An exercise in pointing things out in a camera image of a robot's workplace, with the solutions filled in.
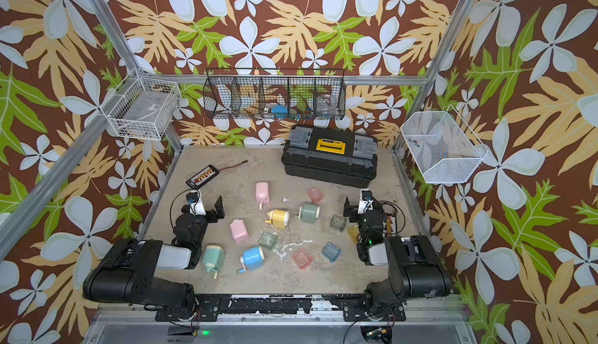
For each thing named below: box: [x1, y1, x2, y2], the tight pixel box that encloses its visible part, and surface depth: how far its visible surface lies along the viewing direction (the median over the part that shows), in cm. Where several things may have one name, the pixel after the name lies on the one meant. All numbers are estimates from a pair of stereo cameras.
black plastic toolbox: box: [281, 125, 379, 189], surface depth 98 cm
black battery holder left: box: [185, 164, 221, 190], surface depth 109 cm
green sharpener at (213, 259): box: [202, 244, 226, 280], surface depth 80 cm
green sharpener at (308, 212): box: [294, 203, 321, 224], surface depth 92 cm
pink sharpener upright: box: [255, 182, 271, 210], surface depth 97 cm
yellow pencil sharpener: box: [264, 209, 290, 229], surface depth 90 cm
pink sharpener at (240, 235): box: [229, 219, 251, 245], surface depth 86 cm
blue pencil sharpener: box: [238, 245, 265, 274], surface depth 80 cm
